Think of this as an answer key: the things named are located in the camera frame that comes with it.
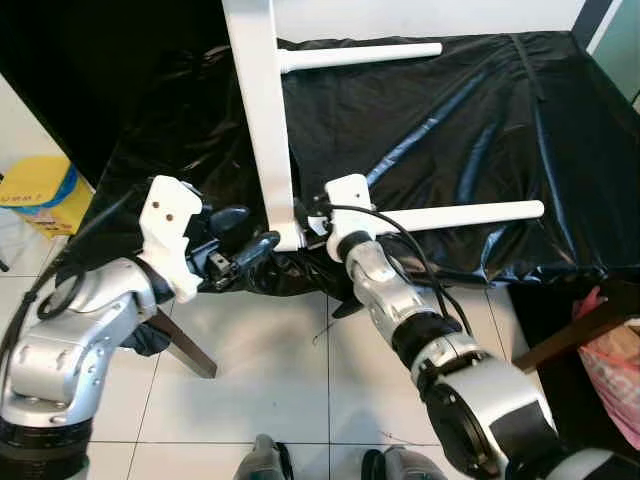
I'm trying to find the white plastic table top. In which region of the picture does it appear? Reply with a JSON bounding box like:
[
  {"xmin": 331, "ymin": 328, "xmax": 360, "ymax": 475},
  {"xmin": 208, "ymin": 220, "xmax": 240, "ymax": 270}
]
[{"xmin": 222, "ymin": 0, "xmax": 307, "ymax": 252}]

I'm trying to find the white plastic table leg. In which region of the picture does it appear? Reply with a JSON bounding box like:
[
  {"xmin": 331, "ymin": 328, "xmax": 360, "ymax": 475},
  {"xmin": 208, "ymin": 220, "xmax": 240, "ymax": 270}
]
[
  {"xmin": 278, "ymin": 42, "xmax": 444, "ymax": 74},
  {"xmin": 372, "ymin": 200, "xmax": 546, "ymax": 236}
]

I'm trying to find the brown wooden table leg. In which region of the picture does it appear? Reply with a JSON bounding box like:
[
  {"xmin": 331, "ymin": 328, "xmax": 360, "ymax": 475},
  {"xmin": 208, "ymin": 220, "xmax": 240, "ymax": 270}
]
[
  {"xmin": 148, "ymin": 308, "xmax": 219, "ymax": 380},
  {"xmin": 512, "ymin": 298, "xmax": 640, "ymax": 375}
]

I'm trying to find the yellow cardboard box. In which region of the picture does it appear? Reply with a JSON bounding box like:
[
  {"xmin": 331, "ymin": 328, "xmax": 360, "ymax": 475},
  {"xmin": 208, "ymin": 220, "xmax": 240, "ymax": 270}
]
[{"xmin": 0, "ymin": 155, "xmax": 96, "ymax": 238}]

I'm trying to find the black door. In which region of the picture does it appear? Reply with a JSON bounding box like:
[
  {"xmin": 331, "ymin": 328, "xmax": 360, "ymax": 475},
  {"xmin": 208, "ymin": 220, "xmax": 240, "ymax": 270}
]
[{"xmin": 0, "ymin": 0, "xmax": 233, "ymax": 188}]

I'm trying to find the grey left robot foot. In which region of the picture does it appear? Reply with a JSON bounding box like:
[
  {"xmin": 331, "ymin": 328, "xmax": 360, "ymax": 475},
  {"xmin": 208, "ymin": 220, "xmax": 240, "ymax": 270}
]
[{"xmin": 235, "ymin": 435, "xmax": 295, "ymax": 480}]

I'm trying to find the grey robot foot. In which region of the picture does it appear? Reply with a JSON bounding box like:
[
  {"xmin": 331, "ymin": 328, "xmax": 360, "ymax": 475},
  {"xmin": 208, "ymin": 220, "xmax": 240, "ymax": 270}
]
[
  {"xmin": 235, "ymin": 435, "xmax": 295, "ymax": 480},
  {"xmin": 362, "ymin": 445, "xmax": 448, "ymax": 480}
]

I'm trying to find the pink plastic bag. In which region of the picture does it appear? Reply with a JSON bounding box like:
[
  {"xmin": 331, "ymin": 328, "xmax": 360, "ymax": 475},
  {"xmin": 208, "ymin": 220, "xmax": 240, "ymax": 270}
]
[{"xmin": 575, "ymin": 288, "xmax": 640, "ymax": 451}]

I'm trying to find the grey right robot foot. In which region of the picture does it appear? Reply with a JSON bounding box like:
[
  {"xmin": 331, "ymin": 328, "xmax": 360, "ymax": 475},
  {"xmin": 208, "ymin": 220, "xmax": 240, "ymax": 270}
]
[{"xmin": 362, "ymin": 445, "xmax": 448, "ymax": 480}]

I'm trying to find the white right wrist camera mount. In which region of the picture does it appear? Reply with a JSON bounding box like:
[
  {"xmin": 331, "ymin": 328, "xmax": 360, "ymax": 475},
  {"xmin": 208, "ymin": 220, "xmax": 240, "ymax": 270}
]
[{"xmin": 322, "ymin": 173, "xmax": 377, "ymax": 263}]

